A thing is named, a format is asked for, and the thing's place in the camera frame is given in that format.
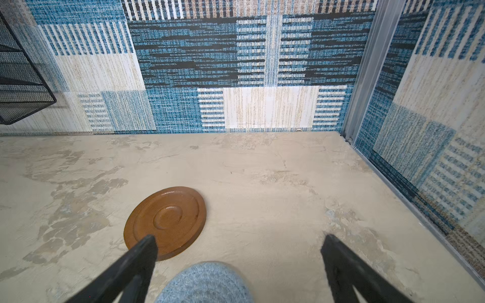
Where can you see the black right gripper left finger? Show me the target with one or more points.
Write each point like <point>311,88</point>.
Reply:
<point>127,279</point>

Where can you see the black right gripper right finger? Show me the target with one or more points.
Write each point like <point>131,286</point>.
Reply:
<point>348,274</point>

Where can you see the blue-grey woven round coaster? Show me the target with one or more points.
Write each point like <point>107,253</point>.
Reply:
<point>206,282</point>

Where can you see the brown wooden round coaster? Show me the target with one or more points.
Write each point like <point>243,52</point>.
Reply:
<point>175,217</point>

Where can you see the black wire mesh shelf rack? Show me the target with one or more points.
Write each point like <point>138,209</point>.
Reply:
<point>24,91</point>

